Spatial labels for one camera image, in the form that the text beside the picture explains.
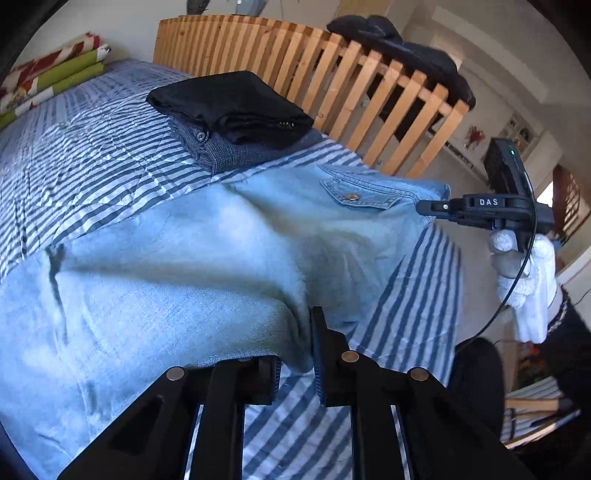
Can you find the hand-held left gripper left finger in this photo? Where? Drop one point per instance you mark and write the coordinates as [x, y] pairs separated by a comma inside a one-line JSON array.
[[263, 383]]

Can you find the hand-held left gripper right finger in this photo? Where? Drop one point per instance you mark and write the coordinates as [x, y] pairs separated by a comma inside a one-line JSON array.
[[318, 360]]

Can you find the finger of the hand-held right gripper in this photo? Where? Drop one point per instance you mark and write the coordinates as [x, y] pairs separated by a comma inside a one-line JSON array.
[[438, 206]]

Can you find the light blue denim shirt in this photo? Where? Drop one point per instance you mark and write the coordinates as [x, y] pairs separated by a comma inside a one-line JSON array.
[[184, 258]]

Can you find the person's right hand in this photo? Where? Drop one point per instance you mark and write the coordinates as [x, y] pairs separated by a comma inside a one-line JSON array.
[[531, 286]]

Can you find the black jacket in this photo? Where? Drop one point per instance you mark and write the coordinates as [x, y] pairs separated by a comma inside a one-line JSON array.
[[415, 60]]

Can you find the dark cloth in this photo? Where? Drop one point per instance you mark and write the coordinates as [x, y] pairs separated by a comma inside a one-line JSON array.
[[475, 383]]

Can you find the grey folded garment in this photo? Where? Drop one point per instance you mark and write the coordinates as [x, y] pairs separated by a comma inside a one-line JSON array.
[[240, 154]]

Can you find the black folded garment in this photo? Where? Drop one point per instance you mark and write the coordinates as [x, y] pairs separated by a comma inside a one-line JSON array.
[[231, 101]]

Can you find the blue white striped quilt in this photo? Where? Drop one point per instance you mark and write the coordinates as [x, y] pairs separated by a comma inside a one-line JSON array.
[[92, 152]]

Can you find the dark ceramic pot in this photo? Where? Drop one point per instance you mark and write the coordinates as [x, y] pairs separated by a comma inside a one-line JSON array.
[[196, 5]]

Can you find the green folded blanket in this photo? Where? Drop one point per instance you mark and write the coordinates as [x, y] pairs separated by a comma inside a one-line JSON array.
[[69, 71]]

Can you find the red patterned folded blanket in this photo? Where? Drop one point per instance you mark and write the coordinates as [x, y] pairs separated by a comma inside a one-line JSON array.
[[69, 51]]

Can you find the red wall decoration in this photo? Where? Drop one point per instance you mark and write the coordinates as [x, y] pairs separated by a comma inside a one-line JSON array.
[[474, 136]]

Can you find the wooden slatted bed rail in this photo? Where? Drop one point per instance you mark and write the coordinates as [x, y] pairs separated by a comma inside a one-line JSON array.
[[207, 46]]

